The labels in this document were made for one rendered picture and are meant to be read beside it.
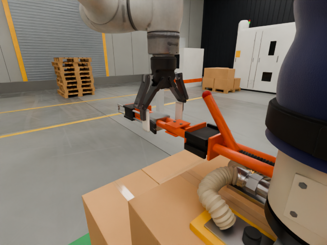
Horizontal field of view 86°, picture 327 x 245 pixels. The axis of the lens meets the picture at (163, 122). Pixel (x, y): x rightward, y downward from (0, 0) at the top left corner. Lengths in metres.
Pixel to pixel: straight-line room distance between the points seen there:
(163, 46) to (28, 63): 8.79
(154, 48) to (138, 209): 0.40
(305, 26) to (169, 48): 0.30
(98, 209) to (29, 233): 0.93
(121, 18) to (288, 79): 0.41
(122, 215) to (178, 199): 0.56
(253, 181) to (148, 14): 0.45
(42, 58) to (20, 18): 1.47
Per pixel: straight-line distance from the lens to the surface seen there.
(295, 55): 0.29
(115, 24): 0.54
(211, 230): 0.40
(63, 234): 1.78
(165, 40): 0.50
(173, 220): 0.43
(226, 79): 7.21
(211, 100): 0.43
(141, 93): 0.49
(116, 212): 1.02
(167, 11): 0.50
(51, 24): 9.38
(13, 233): 1.99
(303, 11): 0.30
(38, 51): 9.22
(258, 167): 0.39
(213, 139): 0.42
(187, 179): 0.54
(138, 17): 0.52
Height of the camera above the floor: 1.27
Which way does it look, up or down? 20 degrees down
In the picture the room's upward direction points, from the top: straight up
